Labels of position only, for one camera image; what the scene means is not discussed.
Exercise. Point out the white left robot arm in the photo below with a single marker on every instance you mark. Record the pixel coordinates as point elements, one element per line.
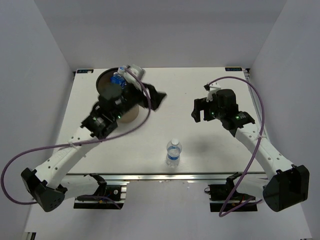
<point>49,183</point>

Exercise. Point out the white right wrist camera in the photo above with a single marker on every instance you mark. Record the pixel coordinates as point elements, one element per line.
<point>212,88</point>

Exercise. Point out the aluminium front table rail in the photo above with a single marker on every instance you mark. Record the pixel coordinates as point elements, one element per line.
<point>203,176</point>

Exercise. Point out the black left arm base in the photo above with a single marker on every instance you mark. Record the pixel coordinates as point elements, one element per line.
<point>106,197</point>

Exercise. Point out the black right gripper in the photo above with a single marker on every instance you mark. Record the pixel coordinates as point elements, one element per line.
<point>199,105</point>

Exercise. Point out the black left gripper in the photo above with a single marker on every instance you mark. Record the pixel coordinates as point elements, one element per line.
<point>157,97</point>

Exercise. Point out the small water bottle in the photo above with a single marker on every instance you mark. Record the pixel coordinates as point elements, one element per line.
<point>174,149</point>

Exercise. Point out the blue right corner sticker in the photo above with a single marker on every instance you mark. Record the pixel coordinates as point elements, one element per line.
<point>233,69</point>

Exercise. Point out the brown cylindrical paper bin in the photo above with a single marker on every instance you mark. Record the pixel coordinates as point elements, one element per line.
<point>103,82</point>

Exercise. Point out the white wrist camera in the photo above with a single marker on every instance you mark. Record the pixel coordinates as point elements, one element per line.
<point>134,75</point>
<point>212,88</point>

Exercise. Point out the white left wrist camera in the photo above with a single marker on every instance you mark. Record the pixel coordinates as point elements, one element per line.
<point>134,75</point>

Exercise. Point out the blue corner sticker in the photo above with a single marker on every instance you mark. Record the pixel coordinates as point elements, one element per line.
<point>84,71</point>
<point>233,69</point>

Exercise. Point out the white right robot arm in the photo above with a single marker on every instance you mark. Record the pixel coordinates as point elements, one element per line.
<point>285,185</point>

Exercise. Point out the blue left corner sticker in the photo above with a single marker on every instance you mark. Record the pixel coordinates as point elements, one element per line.
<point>84,71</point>

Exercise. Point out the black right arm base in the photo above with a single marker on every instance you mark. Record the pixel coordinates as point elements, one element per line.
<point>218,192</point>

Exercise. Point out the crushed bottle blue label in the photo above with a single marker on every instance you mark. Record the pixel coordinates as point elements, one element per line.
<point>118,77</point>

